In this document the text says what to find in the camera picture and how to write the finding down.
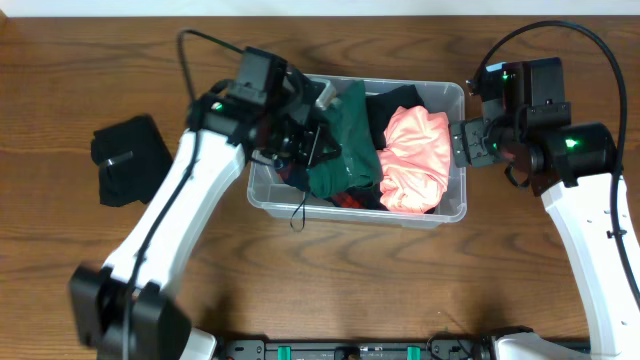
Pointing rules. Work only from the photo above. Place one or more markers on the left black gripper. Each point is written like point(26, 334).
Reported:
point(309, 153)

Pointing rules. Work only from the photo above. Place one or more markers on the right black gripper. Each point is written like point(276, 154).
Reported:
point(469, 138)

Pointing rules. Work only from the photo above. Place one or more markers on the dark green garment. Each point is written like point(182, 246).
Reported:
point(358, 165)

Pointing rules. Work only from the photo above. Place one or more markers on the red navy plaid shirt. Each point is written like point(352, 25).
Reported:
point(355, 198)

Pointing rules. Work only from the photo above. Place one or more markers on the salmon pink garment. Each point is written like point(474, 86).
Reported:
point(415, 161)

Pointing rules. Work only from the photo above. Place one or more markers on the black garment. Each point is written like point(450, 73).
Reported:
point(381, 107)
point(132, 161)

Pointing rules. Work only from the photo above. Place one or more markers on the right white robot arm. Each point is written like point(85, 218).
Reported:
point(571, 169)

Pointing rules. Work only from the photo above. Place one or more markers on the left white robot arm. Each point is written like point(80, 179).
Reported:
point(127, 309)

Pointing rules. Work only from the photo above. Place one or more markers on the clear plastic storage container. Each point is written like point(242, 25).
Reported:
point(266, 190)

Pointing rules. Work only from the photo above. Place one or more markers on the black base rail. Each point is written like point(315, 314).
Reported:
point(508, 343)

